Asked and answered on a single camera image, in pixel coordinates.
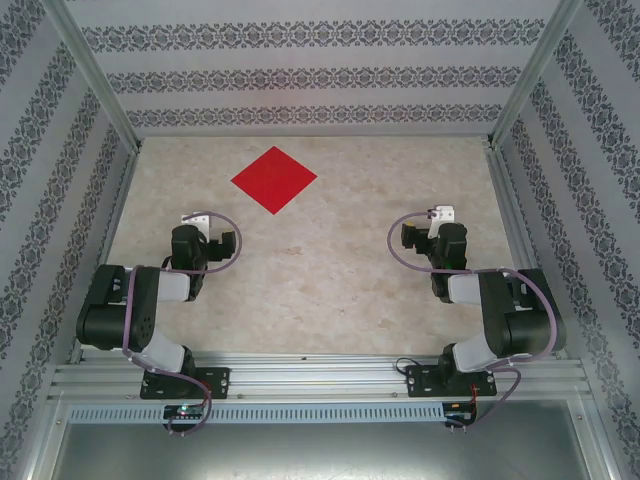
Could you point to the red square paper sheet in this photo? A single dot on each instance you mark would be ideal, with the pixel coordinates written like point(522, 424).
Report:
point(274, 180)

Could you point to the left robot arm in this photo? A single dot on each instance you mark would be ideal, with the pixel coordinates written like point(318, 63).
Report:
point(115, 320)

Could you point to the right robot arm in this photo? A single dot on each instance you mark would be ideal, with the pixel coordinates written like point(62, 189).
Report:
point(525, 325)

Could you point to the grey sheet metal panel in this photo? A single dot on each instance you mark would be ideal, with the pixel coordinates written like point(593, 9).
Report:
point(320, 450)

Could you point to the small circuit board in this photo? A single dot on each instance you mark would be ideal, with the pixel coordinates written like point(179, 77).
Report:
point(182, 411)
point(457, 407)

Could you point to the aluminium side rail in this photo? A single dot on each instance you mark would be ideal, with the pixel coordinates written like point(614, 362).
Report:
point(110, 240)
point(525, 250)

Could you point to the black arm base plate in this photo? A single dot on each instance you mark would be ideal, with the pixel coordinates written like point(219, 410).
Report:
point(217, 382)
point(420, 380)

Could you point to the aluminium mounting rail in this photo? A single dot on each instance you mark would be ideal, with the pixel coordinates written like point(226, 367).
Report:
point(320, 375)

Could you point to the aluminium frame post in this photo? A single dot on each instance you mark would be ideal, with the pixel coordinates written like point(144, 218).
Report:
point(537, 75)
point(95, 75)

